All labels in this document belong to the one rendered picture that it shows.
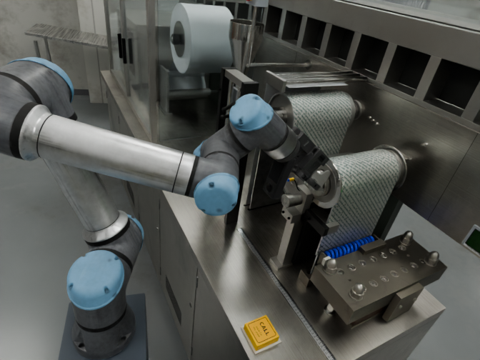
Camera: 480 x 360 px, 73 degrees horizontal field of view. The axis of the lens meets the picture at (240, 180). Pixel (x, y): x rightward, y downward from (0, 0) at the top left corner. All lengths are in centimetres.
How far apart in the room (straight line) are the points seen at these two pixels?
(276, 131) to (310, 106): 40
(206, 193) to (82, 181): 34
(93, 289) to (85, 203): 19
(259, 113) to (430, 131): 62
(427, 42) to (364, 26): 24
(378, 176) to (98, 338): 83
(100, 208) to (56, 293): 149
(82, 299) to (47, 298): 148
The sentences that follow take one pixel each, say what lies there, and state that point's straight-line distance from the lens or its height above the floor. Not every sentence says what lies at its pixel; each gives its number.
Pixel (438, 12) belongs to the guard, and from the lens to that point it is 114.
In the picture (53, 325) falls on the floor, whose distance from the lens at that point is 215.
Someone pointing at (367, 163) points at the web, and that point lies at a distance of 98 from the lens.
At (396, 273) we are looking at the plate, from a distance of 110.
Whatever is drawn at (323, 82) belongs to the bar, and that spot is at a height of 145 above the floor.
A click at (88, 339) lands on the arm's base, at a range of 91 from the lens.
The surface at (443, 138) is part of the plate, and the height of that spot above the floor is 139.
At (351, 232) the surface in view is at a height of 107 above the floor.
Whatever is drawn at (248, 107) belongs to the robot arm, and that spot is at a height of 150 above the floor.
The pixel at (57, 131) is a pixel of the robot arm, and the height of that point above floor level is 147.
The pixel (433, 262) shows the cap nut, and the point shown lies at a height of 104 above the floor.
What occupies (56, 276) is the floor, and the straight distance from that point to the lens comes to 237.
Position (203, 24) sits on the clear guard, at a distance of 165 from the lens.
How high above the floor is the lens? 173
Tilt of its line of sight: 33 degrees down
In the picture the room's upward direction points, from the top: 9 degrees clockwise
